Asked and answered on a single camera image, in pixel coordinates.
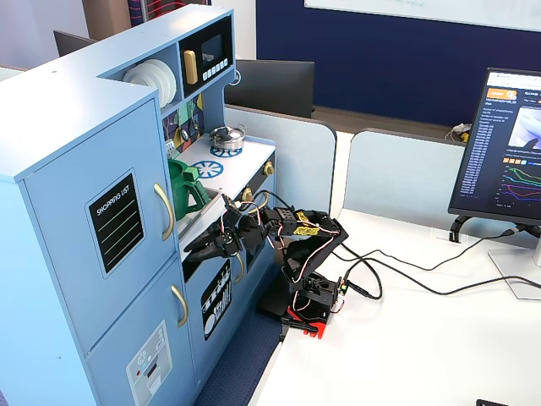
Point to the light grey desk divider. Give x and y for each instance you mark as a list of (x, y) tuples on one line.
[(291, 160), (401, 173)]

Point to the blue door with shopping list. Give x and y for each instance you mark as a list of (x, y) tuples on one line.
[(63, 237)]

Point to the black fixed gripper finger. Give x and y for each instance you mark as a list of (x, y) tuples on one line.
[(203, 257)]

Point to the purple banner with red lines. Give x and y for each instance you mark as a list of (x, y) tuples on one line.
[(160, 6)]

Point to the hanging toy ladle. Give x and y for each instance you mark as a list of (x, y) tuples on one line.
[(185, 134)]

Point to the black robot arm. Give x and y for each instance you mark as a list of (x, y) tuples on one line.
[(313, 254)]

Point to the light blue toy kitchen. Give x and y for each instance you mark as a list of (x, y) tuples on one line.
[(63, 105)]

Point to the blue door with utensils print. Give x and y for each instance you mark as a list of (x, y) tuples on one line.
[(198, 338)]

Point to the green toy pitcher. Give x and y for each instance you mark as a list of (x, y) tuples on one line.
[(181, 190)]

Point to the red table clamp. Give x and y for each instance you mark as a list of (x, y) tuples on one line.
[(315, 330)]

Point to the black device edge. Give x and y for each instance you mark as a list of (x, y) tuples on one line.
[(507, 402)]

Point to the small yellow object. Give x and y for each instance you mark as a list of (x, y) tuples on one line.
[(464, 137)]

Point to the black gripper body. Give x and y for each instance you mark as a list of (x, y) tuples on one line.
[(222, 242)]

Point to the blue door with dispenser print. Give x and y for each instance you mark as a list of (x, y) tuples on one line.
[(127, 338)]

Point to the black flat box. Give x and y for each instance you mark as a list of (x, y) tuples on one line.
[(270, 302)]

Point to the black computer monitor showing graphs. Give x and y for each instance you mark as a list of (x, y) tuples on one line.
[(486, 148)]

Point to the gold oven knob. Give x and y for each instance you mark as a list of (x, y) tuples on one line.
[(247, 195), (268, 168)]

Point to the silver toy pot with lid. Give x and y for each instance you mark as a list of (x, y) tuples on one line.
[(228, 139)]

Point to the black toy microwave door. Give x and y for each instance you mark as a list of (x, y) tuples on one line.
[(188, 42)]

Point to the silver monitor stand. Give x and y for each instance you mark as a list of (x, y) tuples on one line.
[(515, 275)]

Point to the small wrist camera board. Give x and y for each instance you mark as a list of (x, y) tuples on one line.
[(230, 203)]

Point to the dark blue fabric mat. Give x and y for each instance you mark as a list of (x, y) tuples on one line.
[(245, 363)]

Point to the white whiteboard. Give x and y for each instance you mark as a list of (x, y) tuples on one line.
[(422, 8)]

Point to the black monitor back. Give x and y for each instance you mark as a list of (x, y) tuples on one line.
[(72, 42), (274, 84)]

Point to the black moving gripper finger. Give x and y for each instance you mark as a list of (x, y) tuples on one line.
[(203, 244)]

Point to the brown wooden cabinet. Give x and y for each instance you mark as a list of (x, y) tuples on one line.
[(105, 17)]

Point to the white toy plate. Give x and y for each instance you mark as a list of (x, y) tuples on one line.
[(174, 84), (168, 84), (141, 76)]

